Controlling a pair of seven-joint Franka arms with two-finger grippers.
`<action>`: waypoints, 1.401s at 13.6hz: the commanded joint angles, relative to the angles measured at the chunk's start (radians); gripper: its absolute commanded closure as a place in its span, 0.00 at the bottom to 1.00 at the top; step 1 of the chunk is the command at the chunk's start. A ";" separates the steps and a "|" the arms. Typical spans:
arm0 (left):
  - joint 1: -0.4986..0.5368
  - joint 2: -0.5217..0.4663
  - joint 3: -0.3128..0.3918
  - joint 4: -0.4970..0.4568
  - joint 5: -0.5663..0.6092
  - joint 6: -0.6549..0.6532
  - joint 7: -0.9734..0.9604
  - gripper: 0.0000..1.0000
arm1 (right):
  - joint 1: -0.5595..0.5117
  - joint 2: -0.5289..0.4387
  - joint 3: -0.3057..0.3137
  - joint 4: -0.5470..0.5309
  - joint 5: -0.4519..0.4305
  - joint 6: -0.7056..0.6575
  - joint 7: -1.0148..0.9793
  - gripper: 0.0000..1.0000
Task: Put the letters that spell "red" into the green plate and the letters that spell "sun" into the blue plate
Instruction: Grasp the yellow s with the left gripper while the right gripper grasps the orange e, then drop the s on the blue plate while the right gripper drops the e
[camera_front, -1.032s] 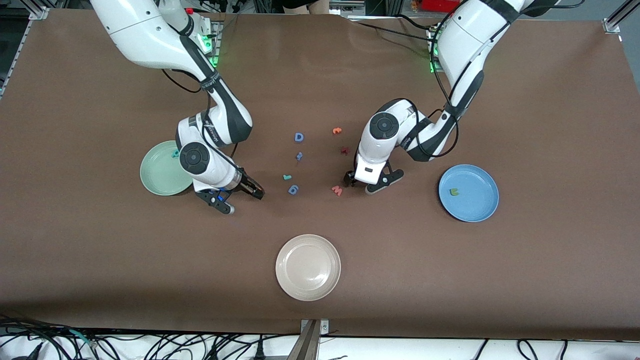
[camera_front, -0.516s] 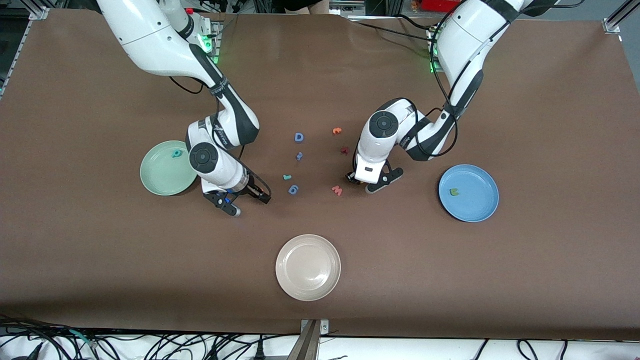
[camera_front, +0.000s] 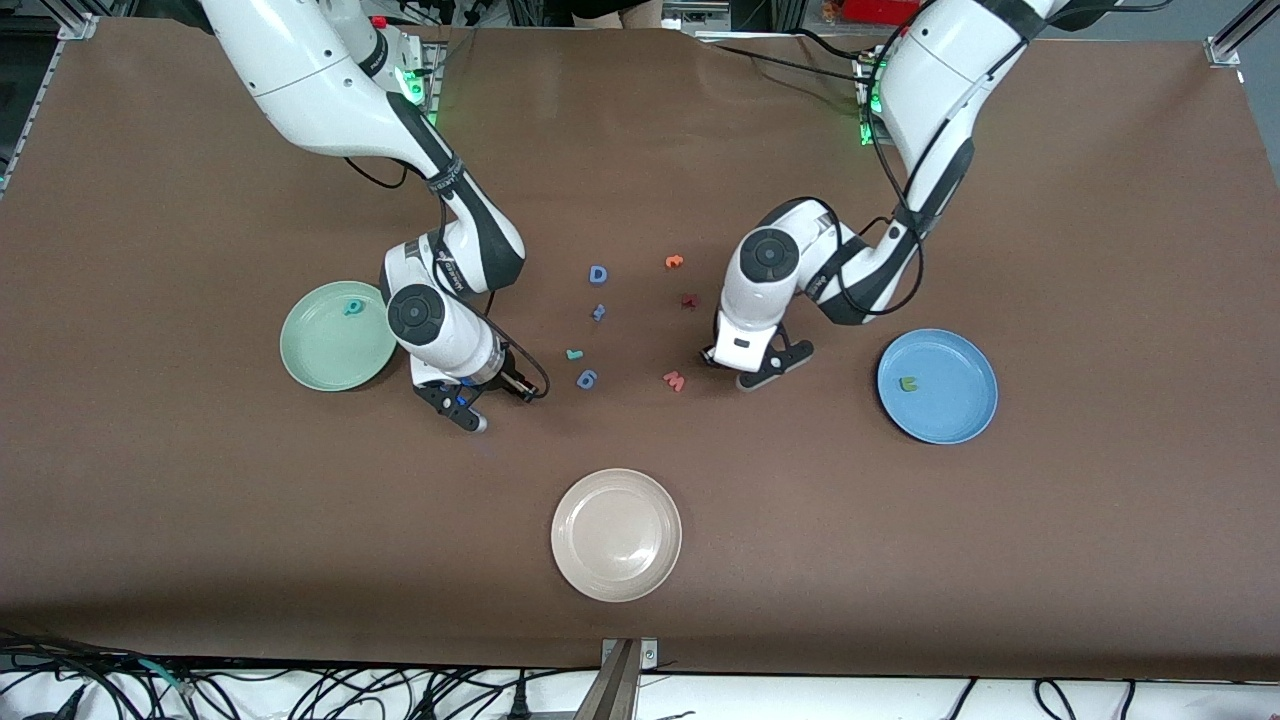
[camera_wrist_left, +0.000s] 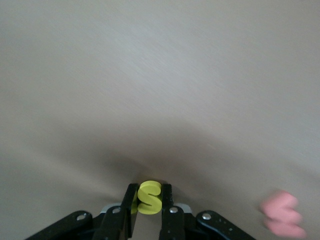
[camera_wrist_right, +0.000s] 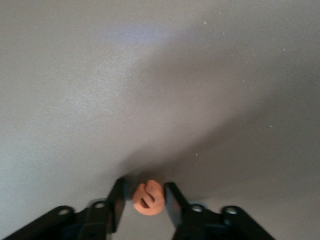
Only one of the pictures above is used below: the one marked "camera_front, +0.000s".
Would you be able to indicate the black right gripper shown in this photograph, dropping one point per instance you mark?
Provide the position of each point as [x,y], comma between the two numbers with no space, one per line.
[511,383]

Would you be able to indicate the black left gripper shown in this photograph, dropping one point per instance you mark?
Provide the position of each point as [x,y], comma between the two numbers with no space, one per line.
[706,349]

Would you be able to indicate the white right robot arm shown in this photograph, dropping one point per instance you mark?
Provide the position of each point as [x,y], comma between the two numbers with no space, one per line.
[320,90]

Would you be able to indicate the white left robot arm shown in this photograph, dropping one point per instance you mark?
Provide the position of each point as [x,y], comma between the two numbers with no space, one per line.
[940,70]

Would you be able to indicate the pink letter w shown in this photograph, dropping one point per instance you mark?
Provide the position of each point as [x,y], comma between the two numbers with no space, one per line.
[674,381]

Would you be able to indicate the blue digit six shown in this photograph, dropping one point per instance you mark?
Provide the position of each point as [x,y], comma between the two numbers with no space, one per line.
[581,377]

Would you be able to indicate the blue letter D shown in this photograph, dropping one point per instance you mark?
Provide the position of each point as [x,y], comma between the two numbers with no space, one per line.
[592,275]

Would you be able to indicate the beige plate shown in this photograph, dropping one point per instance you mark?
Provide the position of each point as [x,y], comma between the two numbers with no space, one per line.
[615,540]

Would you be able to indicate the light green plate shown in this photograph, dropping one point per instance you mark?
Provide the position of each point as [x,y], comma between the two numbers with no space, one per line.
[320,350]

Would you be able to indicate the blue plate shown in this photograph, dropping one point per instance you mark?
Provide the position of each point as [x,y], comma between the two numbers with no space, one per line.
[950,400]

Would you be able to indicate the grey metal bar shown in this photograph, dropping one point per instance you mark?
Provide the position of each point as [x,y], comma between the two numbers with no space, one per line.
[612,690]

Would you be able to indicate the black power plug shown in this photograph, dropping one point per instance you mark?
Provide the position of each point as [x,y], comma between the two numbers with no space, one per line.
[518,705]

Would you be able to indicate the red box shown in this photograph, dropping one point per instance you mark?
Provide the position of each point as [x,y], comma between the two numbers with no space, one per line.
[880,10]

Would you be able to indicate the silver table clamp bracket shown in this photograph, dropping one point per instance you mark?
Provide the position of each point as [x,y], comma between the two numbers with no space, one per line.
[648,652]

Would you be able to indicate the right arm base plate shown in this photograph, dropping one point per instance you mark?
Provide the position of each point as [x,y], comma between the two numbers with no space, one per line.
[432,100]

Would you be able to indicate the aluminium frame profile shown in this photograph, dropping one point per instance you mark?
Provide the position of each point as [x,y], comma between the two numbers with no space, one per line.
[78,25]
[1235,30]

